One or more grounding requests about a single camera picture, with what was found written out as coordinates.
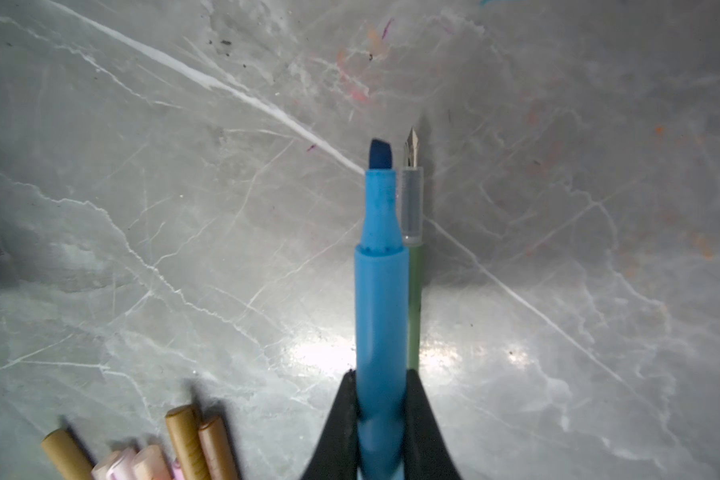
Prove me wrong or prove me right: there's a beige capybara pen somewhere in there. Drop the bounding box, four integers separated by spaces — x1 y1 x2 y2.
165 404 211 480

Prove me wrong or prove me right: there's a lilac cap beige pen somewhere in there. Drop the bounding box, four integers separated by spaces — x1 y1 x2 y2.
171 459 184 480

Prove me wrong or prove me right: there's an orange highlighter pen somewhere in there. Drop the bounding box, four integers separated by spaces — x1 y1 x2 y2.
132 445 173 480

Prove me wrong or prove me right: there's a pink cap brown pen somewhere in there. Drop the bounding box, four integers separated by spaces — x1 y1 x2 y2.
91 447 136 480

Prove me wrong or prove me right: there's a brown lilac pen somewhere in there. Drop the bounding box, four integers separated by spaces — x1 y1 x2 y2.
198 416 240 480

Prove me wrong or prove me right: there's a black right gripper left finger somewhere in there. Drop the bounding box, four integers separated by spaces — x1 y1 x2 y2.
301 370 360 480

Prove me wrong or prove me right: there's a tan brown pen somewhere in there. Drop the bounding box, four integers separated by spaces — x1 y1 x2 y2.
41 429 93 480

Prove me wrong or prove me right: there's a green fountain pen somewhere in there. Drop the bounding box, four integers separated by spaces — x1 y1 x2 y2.
400 128 424 370

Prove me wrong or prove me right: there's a blue highlighter pen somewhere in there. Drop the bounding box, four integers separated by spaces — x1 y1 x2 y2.
354 139 409 479

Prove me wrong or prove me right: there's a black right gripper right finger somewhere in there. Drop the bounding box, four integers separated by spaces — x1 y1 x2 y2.
403 369 462 480

